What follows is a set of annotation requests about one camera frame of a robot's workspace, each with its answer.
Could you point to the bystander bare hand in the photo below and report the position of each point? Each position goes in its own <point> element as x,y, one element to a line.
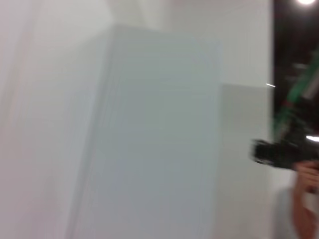
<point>307,174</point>

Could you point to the bystander bare forearm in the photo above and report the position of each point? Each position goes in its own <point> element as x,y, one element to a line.
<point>306,219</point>

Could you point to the black video camera rig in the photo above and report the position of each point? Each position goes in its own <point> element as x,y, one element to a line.
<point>271,154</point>

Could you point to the green ceiling beam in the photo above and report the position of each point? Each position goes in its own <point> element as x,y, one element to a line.
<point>296,92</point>

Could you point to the small ceiling light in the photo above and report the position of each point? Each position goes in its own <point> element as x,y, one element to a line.
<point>271,85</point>

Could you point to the large round ceiling lamp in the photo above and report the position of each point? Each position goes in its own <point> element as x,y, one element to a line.
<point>306,1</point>

